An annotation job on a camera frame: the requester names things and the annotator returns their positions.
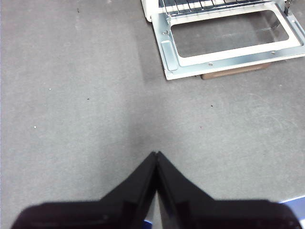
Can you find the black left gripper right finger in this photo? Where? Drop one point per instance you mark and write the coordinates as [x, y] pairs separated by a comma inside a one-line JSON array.
[[226, 214]]

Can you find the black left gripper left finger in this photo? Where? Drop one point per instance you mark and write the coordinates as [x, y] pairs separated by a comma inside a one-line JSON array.
[[95, 214]]

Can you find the glass oven door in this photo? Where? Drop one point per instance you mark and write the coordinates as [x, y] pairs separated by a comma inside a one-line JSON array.
[[170, 55]]

